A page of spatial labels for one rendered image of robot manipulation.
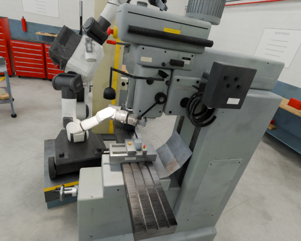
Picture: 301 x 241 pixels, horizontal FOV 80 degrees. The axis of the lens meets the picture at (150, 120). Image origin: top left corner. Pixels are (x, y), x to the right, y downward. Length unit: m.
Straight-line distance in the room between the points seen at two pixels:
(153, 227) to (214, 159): 0.64
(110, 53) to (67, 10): 7.42
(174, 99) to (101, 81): 1.93
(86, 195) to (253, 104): 1.27
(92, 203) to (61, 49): 1.05
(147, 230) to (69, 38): 1.21
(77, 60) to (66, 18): 8.84
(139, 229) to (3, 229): 1.52
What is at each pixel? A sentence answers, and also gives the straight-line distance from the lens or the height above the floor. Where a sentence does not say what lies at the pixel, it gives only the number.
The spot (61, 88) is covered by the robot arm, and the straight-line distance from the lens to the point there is 1.27.
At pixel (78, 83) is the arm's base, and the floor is 1.42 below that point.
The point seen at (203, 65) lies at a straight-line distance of 1.13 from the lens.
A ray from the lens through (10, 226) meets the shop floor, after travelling 2.30.
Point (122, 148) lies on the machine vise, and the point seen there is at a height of 0.98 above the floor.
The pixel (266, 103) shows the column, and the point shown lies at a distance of 1.38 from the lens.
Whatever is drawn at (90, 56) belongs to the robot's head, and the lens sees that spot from 1.20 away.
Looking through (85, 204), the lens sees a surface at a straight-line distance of 1.46.
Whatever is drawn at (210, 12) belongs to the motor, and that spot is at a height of 1.93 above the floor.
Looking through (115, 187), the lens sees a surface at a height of 0.80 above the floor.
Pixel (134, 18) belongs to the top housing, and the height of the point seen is 1.83.
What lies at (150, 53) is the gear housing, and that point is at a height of 1.70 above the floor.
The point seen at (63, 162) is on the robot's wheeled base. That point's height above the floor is 0.59.
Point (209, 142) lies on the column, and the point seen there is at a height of 1.21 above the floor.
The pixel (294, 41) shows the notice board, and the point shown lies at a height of 2.11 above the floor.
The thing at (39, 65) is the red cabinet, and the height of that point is 0.42.
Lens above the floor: 1.81
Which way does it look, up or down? 27 degrees down
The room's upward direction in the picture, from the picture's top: 11 degrees clockwise
